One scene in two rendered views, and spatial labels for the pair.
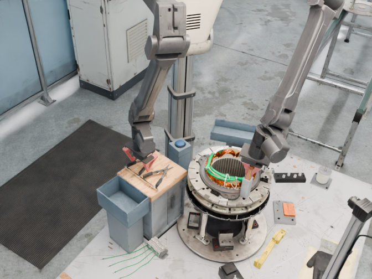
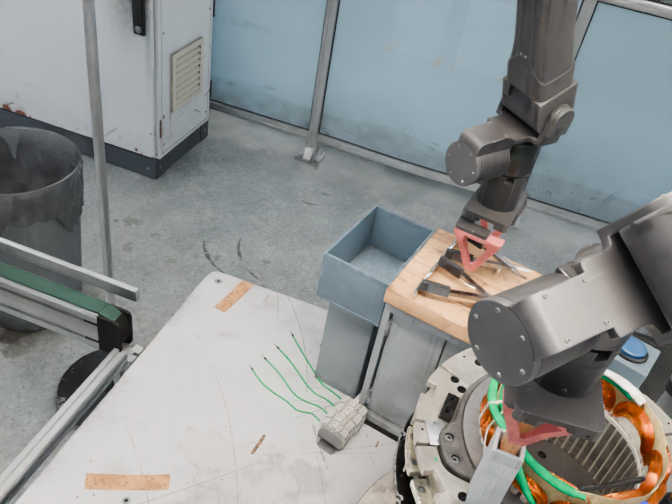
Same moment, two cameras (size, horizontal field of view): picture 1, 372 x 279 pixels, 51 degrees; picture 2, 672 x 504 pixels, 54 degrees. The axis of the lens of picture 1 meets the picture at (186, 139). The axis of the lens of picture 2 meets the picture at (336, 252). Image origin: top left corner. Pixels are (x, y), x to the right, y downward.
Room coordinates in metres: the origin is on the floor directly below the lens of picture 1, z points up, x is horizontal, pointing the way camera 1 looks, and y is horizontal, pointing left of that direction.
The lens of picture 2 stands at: (0.69, -0.54, 1.65)
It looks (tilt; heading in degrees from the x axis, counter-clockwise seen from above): 38 degrees down; 74
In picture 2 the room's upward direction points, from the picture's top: 11 degrees clockwise
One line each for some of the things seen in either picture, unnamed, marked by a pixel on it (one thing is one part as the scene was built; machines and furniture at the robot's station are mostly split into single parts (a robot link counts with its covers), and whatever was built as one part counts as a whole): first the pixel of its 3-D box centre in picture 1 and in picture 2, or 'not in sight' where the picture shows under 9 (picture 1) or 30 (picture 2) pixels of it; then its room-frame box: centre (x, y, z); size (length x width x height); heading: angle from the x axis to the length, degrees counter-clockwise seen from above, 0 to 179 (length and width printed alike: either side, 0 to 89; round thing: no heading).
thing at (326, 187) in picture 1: (323, 174); not in sight; (1.38, -0.68, 0.83); 0.09 x 0.09 x 0.10; 62
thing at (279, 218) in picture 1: (284, 212); not in sight; (1.16, -0.46, 0.79); 0.12 x 0.09 x 0.02; 177
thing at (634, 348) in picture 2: (180, 143); (632, 346); (1.30, 0.02, 1.04); 0.04 x 0.04 x 0.01
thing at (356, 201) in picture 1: (360, 207); not in sight; (0.69, -0.46, 1.37); 0.06 x 0.04 x 0.04; 37
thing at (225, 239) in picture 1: (226, 238); not in sight; (0.96, -0.18, 0.85); 0.06 x 0.04 x 0.05; 99
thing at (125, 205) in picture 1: (124, 217); (365, 309); (0.97, 0.22, 0.92); 0.17 x 0.11 x 0.28; 51
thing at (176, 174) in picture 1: (152, 174); (473, 291); (1.09, 0.12, 1.05); 0.20 x 0.19 x 0.02; 141
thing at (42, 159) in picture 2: not in sight; (19, 207); (0.18, 1.22, 0.39); 0.39 x 0.39 x 0.35
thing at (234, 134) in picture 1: (236, 153); not in sight; (1.39, -0.24, 0.92); 0.25 x 0.11 x 0.28; 78
